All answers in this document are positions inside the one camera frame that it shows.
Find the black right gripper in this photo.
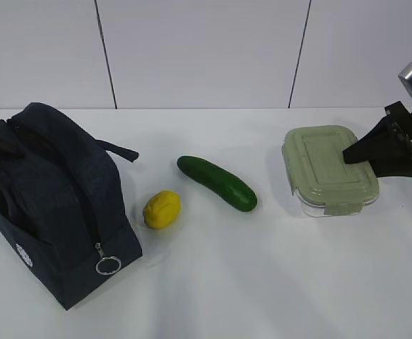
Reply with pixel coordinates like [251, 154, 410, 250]
[343, 101, 412, 178]

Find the glass container with green lid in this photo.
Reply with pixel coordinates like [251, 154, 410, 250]
[281, 125, 379, 218]

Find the dark navy zippered lunch bag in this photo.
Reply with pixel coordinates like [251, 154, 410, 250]
[0, 102, 142, 309]

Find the green cucumber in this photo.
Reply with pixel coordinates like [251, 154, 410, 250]
[176, 155, 258, 212]

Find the yellow lemon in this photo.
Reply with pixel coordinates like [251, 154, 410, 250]
[143, 191, 182, 229]

